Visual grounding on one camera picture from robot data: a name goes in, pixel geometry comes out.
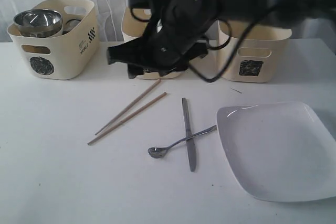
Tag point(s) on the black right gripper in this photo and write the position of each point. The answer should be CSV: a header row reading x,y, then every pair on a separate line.
x,y
170,50

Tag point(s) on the wooden chopstick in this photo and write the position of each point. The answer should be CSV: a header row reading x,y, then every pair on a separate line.
x,y
129,106
129,117

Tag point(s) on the steel cup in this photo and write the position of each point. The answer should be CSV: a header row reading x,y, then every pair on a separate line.
x,y
70,25

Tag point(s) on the steel spoon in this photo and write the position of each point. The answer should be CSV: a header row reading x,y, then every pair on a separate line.
x,y
160,152

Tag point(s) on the steel bowl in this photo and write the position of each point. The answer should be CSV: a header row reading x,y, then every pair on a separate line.
x,y
40,23

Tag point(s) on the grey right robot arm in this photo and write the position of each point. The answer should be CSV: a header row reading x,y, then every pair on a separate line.
x,y
275,13

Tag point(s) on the cream bin with triangle mark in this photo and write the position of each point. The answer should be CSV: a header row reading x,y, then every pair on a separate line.
x,y
132,29

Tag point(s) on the cream bin with circle mark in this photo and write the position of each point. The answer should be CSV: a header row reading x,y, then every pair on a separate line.
x,y
65,56

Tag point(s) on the steel table knife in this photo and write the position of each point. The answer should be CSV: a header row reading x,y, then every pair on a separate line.
x,y
191,148

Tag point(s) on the cream bin with square mark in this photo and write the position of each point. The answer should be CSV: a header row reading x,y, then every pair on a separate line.
x,y
257,57

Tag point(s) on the white square plate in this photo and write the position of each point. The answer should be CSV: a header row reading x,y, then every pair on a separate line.
x,y
280,152

